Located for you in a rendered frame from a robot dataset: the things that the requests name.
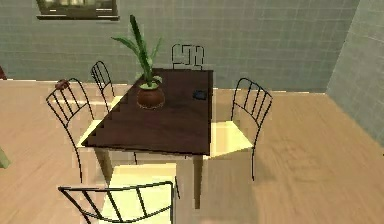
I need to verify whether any small black flat device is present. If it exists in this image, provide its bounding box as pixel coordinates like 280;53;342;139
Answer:
192;89;208;101

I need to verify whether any dark brown dining table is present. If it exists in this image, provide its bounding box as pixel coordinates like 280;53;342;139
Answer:
81;68;215;210

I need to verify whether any green plant in brown pot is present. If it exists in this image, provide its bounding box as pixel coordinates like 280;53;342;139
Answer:
111;14;166;111

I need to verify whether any small brown round object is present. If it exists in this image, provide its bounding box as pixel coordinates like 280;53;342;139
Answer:
54;79;70;91

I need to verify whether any green furniture corner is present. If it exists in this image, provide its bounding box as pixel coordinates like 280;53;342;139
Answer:
0;146;12;170

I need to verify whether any black wire chair cream seat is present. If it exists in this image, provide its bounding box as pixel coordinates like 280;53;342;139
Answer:
45;78;103;184
57;163;181;224
171;43;205;71
203;77;274;182
90;60;125;113

